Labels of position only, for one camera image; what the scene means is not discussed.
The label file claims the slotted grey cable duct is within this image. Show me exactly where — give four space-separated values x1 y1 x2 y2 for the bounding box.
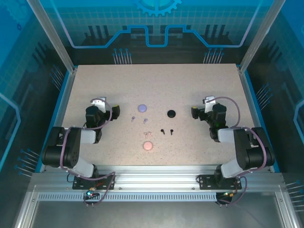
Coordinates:
37 192 219 202

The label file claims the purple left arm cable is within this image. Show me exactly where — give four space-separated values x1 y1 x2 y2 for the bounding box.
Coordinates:
59 97 117 208

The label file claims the wide aluminium mounting rail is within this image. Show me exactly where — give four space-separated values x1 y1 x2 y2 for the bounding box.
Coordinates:
30 165 285 192

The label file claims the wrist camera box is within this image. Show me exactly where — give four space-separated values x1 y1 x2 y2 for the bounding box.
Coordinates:
90 96 107 113
201 95 217 114

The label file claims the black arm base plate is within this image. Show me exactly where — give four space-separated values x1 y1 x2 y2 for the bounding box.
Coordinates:
198 174 243 190
72 174 116 190

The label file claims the grey metal panel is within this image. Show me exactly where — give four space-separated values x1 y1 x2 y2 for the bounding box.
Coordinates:
29 200 287 228

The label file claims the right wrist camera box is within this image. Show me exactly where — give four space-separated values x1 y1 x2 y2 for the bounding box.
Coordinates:
201 95 217 114

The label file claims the small LED connector board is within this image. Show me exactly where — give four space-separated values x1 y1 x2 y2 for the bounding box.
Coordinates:
218 190 239 200
83 189 100 200

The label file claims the aluminium frame post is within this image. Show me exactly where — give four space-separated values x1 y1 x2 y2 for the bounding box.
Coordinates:
25 0 78 73
238 0 294 73

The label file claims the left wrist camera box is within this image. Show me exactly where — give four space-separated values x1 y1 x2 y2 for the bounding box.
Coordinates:
90 96 107 113

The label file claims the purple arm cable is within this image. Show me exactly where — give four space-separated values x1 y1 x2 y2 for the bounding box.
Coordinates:
206 96 266 207
59 97 117 208

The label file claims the aluminium table side rail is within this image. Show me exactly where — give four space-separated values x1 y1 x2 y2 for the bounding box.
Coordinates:
238 68 274 172
39 67 78 173

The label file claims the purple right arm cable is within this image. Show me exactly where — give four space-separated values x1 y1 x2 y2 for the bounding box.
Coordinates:
206 96 266 207

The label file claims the blue table edge strip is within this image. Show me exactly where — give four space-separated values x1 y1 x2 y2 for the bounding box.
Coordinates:
35 71 72 173
245 71 281 173

